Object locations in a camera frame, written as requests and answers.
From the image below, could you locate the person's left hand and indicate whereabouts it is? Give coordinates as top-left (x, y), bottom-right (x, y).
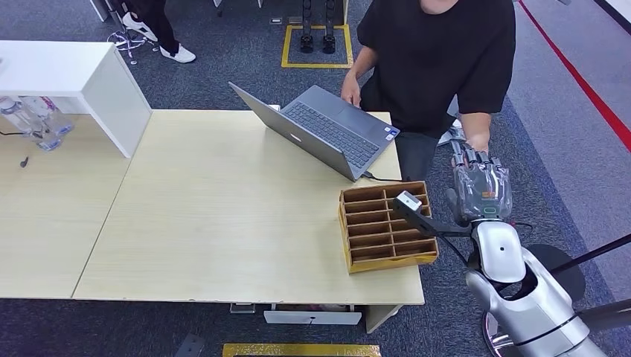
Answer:
top-left (465, 134), bottom-right (492, 154)

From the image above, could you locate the person with white shoes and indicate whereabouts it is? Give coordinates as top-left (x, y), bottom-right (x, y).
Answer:
top-left (120, 0), bottom-right (198, 65)

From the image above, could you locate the black robot leg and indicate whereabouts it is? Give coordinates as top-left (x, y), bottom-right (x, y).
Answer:
top-left (299, 0), bottom-right (316, 54)
top-left (321, 0), bottom-right (338, 55)

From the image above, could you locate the chrome chair base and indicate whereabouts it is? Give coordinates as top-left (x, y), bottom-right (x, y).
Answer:
top-left (106, 28), bottom-right (160, 66)

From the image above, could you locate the black round base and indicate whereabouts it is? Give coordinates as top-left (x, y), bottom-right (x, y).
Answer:
top-left (526, 243), bottom-right (587, 304)

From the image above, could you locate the red floor tape line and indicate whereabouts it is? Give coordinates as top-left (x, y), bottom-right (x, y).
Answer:
top-left (516, 0), bottom-right (631, 154)

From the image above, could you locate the person's right hand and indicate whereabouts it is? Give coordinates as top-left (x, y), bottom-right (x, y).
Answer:
top-left (340, 73), bottom-right (364, 109)

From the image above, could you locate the grey laptop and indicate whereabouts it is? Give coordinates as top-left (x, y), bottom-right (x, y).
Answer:
top-left (228, 81), bottom-right (402, 183)

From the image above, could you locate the black rod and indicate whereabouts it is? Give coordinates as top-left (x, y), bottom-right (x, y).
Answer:
top-left (548, 233), bottom-right (631, 275)
top-left (575, 297), bottom-right (631, 332)

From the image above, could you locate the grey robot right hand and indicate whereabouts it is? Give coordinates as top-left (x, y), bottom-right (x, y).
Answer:
top-left (446, 140), bottom-right (514, 225)

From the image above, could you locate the wooden card organizer box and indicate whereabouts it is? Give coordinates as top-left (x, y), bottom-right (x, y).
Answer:
top-left (337, 181), bottom-right (441, 275)

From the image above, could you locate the white low box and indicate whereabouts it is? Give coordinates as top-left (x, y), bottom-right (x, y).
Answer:
top-left (263, 303), bottom-right (364, 327)

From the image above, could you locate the clear plastic water bottle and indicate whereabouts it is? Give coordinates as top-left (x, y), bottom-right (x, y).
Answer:
top-left (19, 95), bottom-right (75, 138)
top-left (0, 96), bottom-right (63, 152)

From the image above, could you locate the white furniture leg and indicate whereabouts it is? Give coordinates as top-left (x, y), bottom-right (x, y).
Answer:
top-left (89, 0), bottom-right (111, 24)

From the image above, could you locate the black laptop cable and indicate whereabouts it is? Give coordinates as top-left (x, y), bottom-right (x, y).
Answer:
top-left (362, 170), bottom-right (411, 184)

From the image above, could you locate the pale wood desk leg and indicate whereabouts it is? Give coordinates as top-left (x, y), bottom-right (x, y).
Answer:
top-left (364, 303), bottom-right (404, 335)

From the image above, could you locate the yellow floor tape frame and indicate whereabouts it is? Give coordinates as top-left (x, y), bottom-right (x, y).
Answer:
top-left (281, 24), bottom-right (356, 69)

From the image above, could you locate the black camera cable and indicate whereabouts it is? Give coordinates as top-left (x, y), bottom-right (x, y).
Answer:
top-left (438, 235), bottom-right (470, 268)

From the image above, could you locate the white cabinet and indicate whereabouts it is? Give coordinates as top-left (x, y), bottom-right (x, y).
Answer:
top-left (0, 40), bottom-right (153, 159)

